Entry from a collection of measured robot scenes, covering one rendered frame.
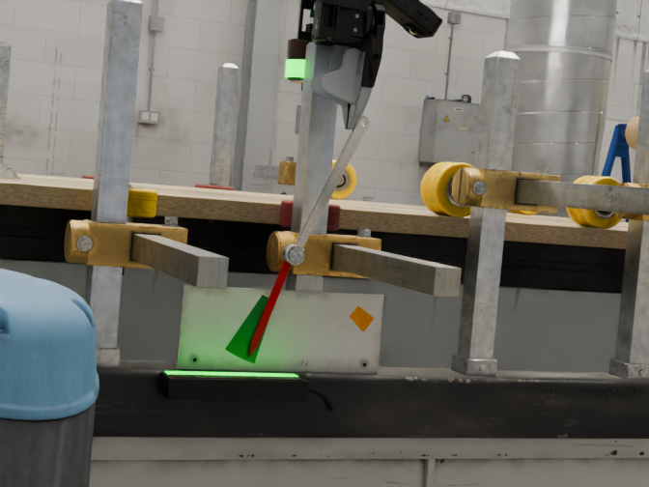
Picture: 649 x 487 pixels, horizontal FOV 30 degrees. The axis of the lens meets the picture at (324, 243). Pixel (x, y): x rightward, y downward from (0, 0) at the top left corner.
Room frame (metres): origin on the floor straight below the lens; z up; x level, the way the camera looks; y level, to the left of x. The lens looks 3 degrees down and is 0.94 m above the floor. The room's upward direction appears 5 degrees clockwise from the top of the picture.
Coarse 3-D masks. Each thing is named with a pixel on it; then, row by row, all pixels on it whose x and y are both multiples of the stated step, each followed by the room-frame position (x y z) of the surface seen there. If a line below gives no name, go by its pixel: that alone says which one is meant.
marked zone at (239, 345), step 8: (264, 296) 1.46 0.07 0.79; (256, 304) 1.46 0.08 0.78; (264, 304) 1.46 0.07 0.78; (256, 312) 1.46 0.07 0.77; (248, 320) 1.45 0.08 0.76; (256, 320) 1.46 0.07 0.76; (240, 328) 1.45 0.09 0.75; (248, 328) 1.45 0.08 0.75; (240, 336) 1.45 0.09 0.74; (248, 336) 1.45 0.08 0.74; (232, 344) 1.45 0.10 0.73; (240, 344) 1.45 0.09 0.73; (248, 344) 1.45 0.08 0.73; (232, 352) 1.45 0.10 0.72; (240, 352) 1.45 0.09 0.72; (248, 352) 1.45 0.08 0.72; (256, 352) 1.46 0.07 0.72; (248, 360) 1.45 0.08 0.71
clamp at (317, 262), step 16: (272, 240) 1.49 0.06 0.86; (288, 240) 1.47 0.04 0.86; (320, 240) 1.48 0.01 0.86; (336, 240) 1.49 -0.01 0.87; (352, 240) 1.50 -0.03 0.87; (368, 240) 1.51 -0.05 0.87; (272, 256) 1.48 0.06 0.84; (320, 256) 1.48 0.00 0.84; (304, 272) 1.48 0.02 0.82; (320, 272) 1.48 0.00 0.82; (336, 272) 1.49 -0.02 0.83
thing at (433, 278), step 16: (336, 256) 1.48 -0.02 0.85; (352, 256) 1.43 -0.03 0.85; (368, 256) 1.39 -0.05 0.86; (384, 256) 1.35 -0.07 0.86; (400, 256) 1.35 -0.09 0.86; (352, 272) 1.43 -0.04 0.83; (368, 272) 1.38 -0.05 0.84; (384, 272) 1.34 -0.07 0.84; (400, 272) 1.30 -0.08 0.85; (416, 272) 1.27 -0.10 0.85; (432, 272) 1.23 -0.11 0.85; (448, 272) 1.23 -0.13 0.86; (416, 288) 1.26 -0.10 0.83; (432, 288) 1.23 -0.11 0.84; (448, 288) 1.23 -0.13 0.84
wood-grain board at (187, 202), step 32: (0, 192) 1.51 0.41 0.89; (32, 192) 1.52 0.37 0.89; (64, 192) 1.54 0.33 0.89; (160, 192) 1.69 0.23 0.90; (192, 192) 1.88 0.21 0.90; (224, 192) 2.12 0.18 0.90; (256, 192) 2.44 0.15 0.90; (352, 224) 1.68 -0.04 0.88; (384, 224) 1.70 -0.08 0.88; (416, 224) 1.72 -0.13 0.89; (448, 224) 1.74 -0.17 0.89; (512, 224) 1.78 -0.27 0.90; (544, 224) 1.80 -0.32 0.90; (576, 224) 2.01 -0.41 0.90
